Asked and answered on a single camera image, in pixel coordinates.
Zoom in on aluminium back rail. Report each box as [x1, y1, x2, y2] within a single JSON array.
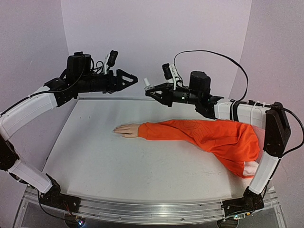
[[76, 97, 156, 103]]

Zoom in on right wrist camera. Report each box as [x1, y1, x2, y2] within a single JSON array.
[[162, 63, 181, 91]]

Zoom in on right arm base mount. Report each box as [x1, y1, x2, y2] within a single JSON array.
[[221, 187, 265, 218]]

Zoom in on mannequin hand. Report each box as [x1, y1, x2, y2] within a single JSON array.
[[113, 123, 140, 138]]

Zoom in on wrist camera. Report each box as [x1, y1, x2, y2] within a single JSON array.
[[103, 50, 119, 75], [162, 63, 181, 91]]

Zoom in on aluminium front rail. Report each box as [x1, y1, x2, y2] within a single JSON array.
[[23, 185, 277, 220]]

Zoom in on aluminium rail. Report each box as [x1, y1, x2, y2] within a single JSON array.
[[76, 97, 156, 103], [23, 185, 277, 220]]

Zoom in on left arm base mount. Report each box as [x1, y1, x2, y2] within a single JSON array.
[[38, 174, 81, 213]]

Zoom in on black right camera cable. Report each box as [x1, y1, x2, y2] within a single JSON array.
[[173, 50, 249, 103]]

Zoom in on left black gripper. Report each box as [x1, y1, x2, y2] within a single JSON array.
[[77, 68, 140, 94]]

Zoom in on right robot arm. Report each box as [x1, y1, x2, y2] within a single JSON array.
[[144, 71, 291, 194]]

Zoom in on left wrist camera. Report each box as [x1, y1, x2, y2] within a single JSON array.
[[103, 50, 119, 75]]

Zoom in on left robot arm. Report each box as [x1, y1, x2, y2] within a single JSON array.
[[0, 50, 138, 208]]

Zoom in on clear nail polish bottle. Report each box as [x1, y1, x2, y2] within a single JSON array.
[[143, 78, 154, 91]]

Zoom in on orange sweatshirt sleeve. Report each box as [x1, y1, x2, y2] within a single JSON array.
[[138, 120, 261, 178]]

